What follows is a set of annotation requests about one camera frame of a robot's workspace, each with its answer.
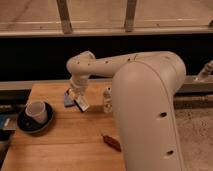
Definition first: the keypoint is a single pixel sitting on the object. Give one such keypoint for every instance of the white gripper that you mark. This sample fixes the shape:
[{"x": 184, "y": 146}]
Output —
[{"x": 78, "y": 86}]

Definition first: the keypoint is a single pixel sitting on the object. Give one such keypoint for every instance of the red white eraser box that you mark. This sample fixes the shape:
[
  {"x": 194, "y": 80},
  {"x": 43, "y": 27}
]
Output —
[{"x": 82, "y": 103}]

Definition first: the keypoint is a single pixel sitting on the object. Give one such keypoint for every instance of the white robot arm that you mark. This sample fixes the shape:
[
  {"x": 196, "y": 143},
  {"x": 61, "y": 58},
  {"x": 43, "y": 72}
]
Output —
[{"x": 143, "y": 87}]

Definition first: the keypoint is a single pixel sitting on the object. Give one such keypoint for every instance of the blue sponge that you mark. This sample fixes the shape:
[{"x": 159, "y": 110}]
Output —
[{"x": 68, "y": 101}]

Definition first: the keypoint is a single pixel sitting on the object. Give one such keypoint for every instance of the white plastic cup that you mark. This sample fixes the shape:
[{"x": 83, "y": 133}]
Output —
[{"x": 37, "y": 111}]

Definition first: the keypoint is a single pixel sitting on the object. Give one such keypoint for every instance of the black round plate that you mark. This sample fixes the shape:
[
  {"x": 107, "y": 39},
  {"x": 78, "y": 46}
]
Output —
[{"x": 29, "y": 125}]

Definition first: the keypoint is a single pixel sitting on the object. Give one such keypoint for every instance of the blue object at left edge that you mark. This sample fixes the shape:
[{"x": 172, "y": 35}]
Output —
[{"x": 4, "y": 122}]

